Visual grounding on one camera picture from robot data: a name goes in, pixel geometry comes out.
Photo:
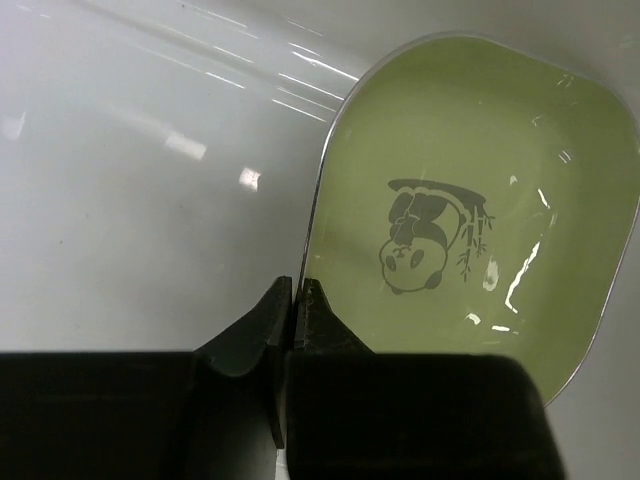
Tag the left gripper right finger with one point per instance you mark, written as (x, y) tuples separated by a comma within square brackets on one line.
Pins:
[(352, 413)]

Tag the light green panda plate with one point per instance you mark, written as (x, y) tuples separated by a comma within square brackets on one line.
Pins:
[(473, 198)]

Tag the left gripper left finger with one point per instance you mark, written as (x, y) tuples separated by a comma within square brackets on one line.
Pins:
[(211, 413)]

